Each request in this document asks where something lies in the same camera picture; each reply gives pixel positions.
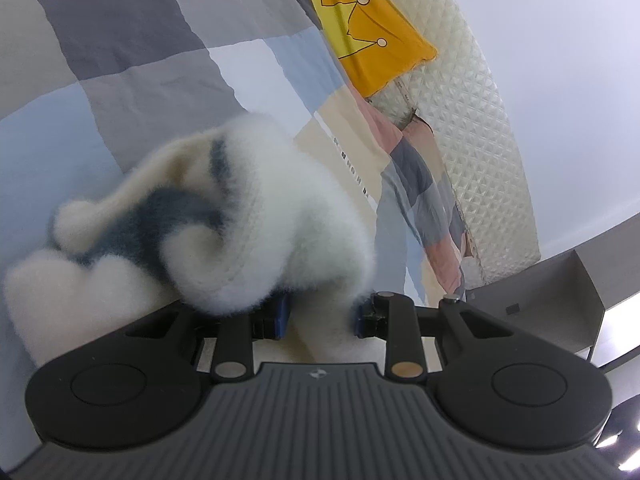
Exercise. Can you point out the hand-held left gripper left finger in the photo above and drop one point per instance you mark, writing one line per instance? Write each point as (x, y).
(282, 317)

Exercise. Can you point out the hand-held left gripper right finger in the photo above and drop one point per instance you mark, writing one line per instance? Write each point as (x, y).
(358, 321)

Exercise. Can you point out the cream sweater with blue stripes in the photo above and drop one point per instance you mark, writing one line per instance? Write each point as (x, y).
(280, 210)

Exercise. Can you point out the grey wardrobe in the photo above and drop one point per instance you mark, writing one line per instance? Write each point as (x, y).
(550, 285)

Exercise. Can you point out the cream quilted headboard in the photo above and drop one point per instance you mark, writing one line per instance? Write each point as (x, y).
(480, 135)

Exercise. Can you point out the yellow crown pillow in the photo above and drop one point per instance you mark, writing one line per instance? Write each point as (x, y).
(370, 35)

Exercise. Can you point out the patchwork colour-block blanket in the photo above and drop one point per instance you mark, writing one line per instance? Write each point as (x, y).
(125, 35)

